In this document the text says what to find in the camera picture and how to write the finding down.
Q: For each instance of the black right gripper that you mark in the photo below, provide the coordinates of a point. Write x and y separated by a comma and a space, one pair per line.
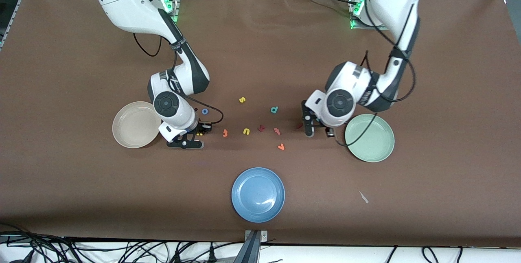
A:
202, 128

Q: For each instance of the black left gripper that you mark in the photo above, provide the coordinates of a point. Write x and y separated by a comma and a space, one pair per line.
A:
305, 113

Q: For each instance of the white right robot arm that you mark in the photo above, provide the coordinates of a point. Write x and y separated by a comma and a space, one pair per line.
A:
130, 2

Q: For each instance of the light green plate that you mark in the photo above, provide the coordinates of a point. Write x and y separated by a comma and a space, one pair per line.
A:
372, 143

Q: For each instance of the dark red foam letter k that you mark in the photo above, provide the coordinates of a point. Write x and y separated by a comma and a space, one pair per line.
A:
261, 128

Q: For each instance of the teal foam letter d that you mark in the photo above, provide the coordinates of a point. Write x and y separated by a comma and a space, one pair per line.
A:
274, 110

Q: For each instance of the white paper scrap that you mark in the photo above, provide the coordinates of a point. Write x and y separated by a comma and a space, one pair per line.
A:
363, 197

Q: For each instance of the beige brown plate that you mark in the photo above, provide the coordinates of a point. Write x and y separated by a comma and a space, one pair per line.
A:
130, 126

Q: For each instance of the blue plate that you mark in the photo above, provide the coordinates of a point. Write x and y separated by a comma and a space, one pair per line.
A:
258, 194

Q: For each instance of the brown table mat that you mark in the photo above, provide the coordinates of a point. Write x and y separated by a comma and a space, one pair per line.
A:
260, 31

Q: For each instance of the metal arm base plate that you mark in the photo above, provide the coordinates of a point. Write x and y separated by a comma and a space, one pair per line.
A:
176, 10
366, 28

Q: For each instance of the aluminium camera mount profile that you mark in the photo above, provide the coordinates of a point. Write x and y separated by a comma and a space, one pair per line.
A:
252, 250

